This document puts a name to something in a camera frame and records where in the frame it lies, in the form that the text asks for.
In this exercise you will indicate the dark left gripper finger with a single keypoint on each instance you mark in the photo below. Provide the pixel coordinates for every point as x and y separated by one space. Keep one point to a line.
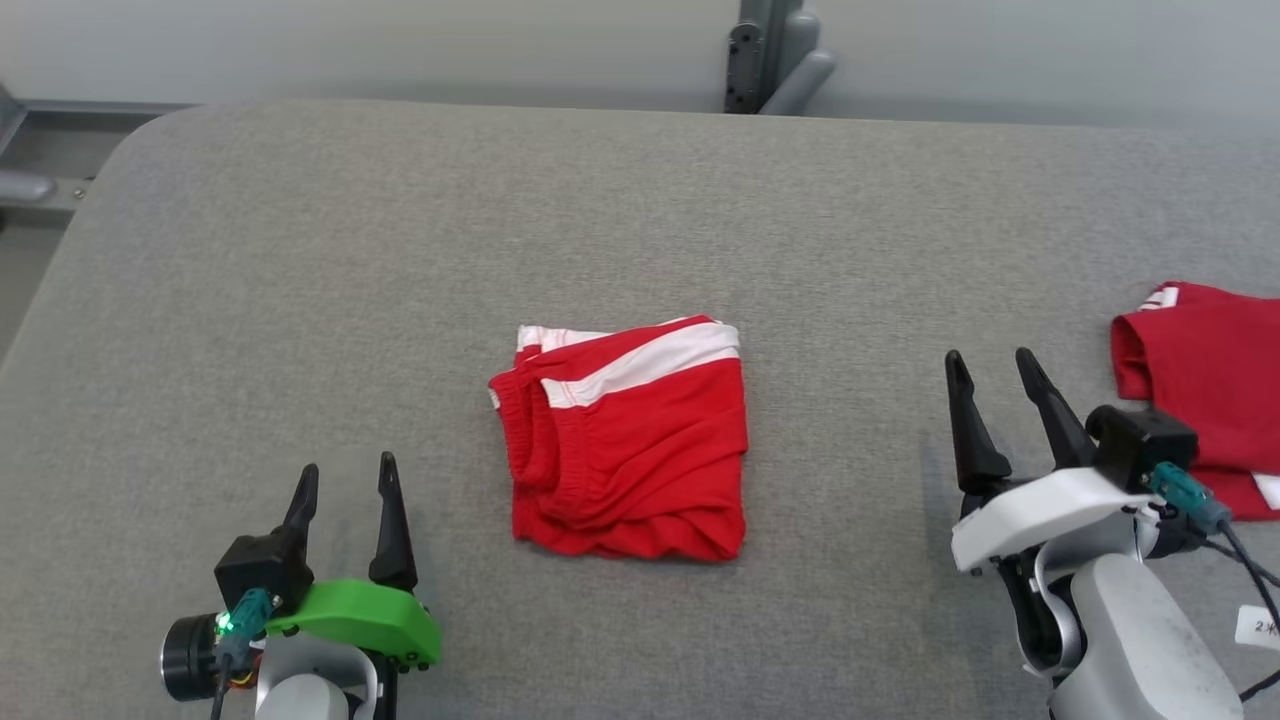
392 540
302 510

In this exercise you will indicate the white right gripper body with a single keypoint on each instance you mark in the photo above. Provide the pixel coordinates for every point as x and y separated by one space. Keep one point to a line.
1040 510

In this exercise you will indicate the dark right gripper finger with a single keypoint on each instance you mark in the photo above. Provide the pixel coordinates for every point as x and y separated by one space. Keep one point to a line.
1065 430
978 450

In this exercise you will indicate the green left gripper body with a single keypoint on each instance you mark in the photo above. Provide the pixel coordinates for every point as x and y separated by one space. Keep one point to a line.
365 615

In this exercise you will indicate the red white jersey shirt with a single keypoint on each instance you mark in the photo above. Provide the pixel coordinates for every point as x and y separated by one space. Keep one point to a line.
1215 380

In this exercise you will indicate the red white-striped shorts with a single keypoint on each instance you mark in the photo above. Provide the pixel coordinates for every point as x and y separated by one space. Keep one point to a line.
640 460

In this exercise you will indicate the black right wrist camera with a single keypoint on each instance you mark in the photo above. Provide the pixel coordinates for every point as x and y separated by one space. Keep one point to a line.
1140 445

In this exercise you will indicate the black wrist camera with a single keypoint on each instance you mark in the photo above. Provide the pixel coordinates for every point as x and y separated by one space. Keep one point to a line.
260 575
1140 445

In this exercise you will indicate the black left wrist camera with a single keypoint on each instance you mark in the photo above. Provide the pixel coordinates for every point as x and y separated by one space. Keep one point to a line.
260 575

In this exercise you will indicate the grey metal frame post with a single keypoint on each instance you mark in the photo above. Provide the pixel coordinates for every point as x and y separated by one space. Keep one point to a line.
770 50

